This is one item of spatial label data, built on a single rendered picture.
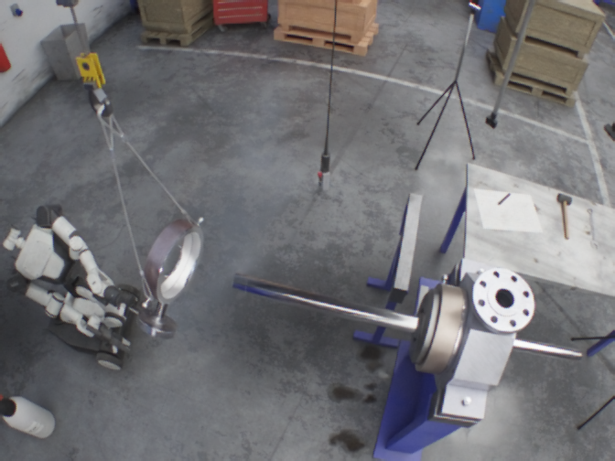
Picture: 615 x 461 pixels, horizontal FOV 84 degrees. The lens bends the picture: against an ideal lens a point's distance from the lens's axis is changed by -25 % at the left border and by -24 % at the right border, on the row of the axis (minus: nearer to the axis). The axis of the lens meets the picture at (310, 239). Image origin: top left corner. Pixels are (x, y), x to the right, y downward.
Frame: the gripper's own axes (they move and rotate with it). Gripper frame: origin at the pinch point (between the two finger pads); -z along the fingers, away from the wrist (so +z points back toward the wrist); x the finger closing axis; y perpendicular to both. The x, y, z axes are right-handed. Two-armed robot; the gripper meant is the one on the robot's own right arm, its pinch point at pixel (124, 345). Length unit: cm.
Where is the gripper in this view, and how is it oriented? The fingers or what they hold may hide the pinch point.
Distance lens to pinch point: 258.0
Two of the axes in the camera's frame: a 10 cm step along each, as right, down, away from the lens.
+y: 5.3, -8.4, 0.7
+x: 3.7, 1.5, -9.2
